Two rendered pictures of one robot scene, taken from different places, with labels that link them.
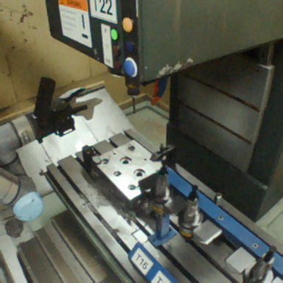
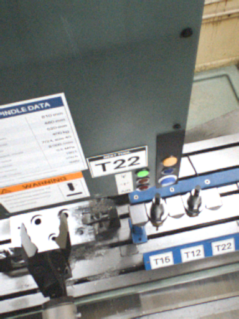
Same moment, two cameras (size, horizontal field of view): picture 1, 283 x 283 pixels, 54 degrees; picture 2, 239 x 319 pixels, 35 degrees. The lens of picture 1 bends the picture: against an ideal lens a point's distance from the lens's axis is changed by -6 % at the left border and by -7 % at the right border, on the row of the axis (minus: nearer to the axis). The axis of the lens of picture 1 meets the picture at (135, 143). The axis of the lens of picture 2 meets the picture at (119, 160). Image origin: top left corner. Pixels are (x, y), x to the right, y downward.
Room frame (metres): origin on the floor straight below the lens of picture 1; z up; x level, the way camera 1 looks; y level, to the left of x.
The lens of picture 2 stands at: (0.43, 0.31, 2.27)
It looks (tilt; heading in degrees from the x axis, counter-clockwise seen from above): 62 degrees down; 301
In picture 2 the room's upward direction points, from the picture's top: 9 degrees counter-clockwise
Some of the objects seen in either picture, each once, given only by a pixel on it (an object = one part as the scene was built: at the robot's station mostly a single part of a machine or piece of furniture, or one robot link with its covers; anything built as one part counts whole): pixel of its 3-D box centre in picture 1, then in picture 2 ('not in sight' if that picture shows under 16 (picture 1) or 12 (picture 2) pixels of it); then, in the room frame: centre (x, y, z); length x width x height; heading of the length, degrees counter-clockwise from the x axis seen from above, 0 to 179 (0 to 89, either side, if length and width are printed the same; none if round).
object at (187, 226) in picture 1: (190, 218); (193, 203); (0.46, -0.13, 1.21); 0.06 x 0.06 x 0.03
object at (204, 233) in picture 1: (205, 232); (211, 199); (0.41, -0.16, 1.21); 0.07 x 0.05 x 0.01; 125
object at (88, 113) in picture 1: (88, 110); (65, 232); (0.72, 0.13, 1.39); 0.09 x 0.03 x 0.06; 105
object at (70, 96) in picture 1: (73, 99); (28, 242); (0.79, 0.18, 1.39); 0.09 x 0.03 x 0.06; 151
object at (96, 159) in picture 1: (92, 158); (7, 256); (1.00, 0.20, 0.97); 0.13 x 0.03 x 0.15; 35
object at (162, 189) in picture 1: (162, 182); (157, 205); (0.55, -0.07, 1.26); 0.04 x 0.04 x 0.07
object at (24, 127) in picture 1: (24, 130); (61, 315); (0.64, 0.30, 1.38); 0.08 x 0.05 x 0.08; 38
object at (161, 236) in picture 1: (163, 210); (136, 217); (0.63, -0.08, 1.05); 0.10 x 0.05 x 0.30; 125
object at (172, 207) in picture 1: (175, 205); (175, 207); (0.50, -0.10, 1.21); 0.07 x 0.05 x 0.01; 125
